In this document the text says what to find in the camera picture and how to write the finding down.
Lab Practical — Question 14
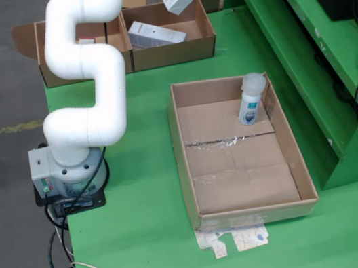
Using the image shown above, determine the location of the small white red box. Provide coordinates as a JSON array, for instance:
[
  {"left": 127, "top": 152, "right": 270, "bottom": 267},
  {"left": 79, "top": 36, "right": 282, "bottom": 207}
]
[{"left": 77, "top": 35, "right": 98, "bottom": 48}]

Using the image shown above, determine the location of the white serum box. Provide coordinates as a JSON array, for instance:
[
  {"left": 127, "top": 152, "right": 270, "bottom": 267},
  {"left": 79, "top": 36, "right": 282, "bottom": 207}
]
[{"left": 126, "top": 12, "right": 189, "bottom": 52}]

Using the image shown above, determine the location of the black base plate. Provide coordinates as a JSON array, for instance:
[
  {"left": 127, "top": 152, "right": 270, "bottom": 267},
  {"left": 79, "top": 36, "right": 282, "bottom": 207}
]
[{"left": 31, "top": 166, "right": 116, "bottom": 220}]

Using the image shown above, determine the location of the white bottle translucent cap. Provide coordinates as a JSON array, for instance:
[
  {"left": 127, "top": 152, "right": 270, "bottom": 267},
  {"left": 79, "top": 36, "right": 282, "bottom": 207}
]
[{"left": 230, "top": 70, "right": 274, "bottom": 128}]

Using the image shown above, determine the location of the green metal shelf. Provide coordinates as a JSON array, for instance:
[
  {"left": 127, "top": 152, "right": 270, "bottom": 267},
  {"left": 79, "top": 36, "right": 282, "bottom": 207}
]
[{"left": 221, "top": 0, "right": 358, "bottom": 203}]

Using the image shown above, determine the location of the two compartment cardboard box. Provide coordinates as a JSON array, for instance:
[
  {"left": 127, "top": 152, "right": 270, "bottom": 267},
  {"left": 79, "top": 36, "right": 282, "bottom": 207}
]
[{"left": 9, "top": 0, "right": 231, "bottom": 93}]

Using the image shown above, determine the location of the flattened white printed carton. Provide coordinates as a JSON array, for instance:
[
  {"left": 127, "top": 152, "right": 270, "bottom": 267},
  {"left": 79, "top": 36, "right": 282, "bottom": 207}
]
[{"left": 194, "top": 218, "right": 273, "bottom": 262}]

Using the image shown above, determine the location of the shallow cardboard tray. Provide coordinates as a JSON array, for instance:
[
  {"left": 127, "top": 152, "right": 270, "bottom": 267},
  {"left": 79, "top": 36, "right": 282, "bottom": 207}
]
[{"left": 161, "top": 63, "right": 322, "bottom": 235}]

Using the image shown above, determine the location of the black floor power cable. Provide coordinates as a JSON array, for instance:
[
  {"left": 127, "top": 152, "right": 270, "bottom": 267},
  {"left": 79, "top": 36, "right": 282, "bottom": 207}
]
[{"left": 41, "top": 207, "right": 77, "bottom": 268}]

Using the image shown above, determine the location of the grey robot base box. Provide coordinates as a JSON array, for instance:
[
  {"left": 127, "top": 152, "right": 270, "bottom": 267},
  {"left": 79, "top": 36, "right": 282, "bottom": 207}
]
[{"left": 26, "top": 146, "right": 59, "bottom": 197}]

